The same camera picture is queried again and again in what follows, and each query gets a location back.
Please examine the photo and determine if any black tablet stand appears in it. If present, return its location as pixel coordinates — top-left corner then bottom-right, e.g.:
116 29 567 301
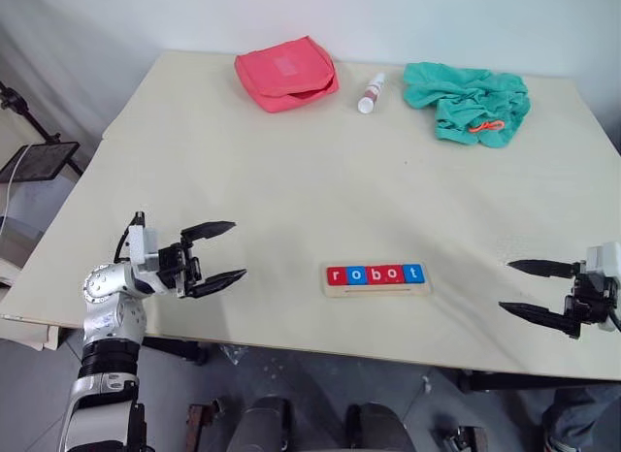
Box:
0 81 86 177

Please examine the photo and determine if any pink fabric pouch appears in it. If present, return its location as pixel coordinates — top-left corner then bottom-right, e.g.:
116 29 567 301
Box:
234 34 340 114

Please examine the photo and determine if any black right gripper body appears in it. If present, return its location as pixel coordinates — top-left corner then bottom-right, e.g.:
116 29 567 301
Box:
562 261 620 339

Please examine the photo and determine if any green crumpled cloth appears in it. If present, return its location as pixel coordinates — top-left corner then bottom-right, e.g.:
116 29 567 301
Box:
402 62 533 149

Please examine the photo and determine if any wooden letter tray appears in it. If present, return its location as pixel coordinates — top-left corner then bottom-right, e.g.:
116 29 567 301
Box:
321 262 433 299

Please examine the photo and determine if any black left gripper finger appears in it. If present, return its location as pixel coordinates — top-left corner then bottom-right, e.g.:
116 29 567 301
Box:
180 220 238 244
183 269 248 300

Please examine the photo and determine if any blue jeans leg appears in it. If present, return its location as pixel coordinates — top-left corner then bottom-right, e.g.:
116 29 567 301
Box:
541 383 621 452

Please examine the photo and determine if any white thin cable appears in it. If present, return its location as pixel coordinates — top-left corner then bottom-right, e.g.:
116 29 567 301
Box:
0 144 33 240

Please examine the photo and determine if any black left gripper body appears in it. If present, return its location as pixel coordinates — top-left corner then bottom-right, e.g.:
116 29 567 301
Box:
157 232 205 299

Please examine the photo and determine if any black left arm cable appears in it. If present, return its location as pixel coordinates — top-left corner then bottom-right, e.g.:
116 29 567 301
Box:
113 210 148 264

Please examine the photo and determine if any white small bottle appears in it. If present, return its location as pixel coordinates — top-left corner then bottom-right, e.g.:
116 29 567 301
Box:
357 72 387 115

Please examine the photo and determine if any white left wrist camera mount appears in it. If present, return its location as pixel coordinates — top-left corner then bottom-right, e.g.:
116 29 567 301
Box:
126 223 160 272

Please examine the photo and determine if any dark grey rounded shape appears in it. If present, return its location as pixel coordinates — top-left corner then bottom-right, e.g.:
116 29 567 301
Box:
346 402 416 452
227 397 292 452

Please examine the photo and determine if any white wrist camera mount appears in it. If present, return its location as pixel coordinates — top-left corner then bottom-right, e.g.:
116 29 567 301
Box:
585 242 621 333
126 223 160 272

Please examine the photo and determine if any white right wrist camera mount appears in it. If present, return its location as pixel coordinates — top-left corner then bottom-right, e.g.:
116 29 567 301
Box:
585 242 621 333

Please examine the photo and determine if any black table frame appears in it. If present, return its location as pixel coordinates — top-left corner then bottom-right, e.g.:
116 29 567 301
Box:
140 336 621 394

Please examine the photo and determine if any rusty metal caster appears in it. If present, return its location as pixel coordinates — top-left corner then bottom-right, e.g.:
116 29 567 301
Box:
434 425 489 452
186 398 224 441

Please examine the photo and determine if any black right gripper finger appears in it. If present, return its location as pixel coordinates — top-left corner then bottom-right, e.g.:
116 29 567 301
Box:
498 301 569 333
505 259 582 279

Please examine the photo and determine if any orange cord loop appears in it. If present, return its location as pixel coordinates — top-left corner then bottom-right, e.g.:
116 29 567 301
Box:
468 119 506 135

